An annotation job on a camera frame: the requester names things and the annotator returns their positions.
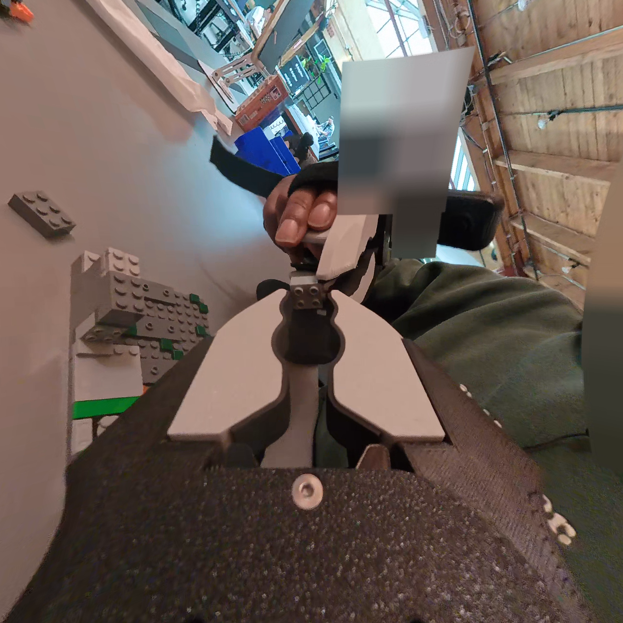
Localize orange cardboard box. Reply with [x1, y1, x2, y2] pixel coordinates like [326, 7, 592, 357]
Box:
[235, 80, 285, 132]

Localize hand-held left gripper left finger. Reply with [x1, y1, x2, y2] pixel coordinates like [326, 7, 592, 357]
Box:
[167, 287, 293, 444]

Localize white stand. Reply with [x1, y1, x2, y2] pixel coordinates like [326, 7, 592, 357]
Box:
[209, 49, 273, 105]

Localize grey toy brick model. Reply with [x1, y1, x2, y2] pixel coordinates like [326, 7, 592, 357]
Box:
[69, 247, 215, 456]

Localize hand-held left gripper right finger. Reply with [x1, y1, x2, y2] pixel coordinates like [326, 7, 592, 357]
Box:
[324, 289, 446, 444]

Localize grey six-stud brick plate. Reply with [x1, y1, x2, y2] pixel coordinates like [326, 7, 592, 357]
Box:
[7, 190, 77, 239]

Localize orange toy brick figure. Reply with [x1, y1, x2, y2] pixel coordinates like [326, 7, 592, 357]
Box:
[0, 0, 36, 22]

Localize grey studded brick plate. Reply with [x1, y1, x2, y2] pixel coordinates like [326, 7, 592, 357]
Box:
[291, 285, 326, 312]

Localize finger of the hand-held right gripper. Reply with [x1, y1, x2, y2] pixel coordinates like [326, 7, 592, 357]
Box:
[336, 250, 378, 306]
[315, 213, 381, 281]

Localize blue plastic bin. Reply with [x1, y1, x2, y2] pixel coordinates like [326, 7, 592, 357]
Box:
[234, 129, 302, 176]

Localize white paper bag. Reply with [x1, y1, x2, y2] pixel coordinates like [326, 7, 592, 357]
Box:
[85, 0, 234, 137]

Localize green potted plant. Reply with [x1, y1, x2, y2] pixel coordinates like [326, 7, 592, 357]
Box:
[302, 54, 336, 79]

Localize person's right hand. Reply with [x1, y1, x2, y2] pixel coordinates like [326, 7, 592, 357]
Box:
[263, 163, 341, 249]

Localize dark tabletop with wooden edge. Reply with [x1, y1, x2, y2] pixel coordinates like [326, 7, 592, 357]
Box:
[250, 0, 317, 74]

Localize black wrist strap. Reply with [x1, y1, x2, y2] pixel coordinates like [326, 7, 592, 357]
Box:
[209, 136, 289, 198]

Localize person's green sweatshirt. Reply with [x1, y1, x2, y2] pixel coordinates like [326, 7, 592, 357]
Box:
[314, 258, 623, 623]

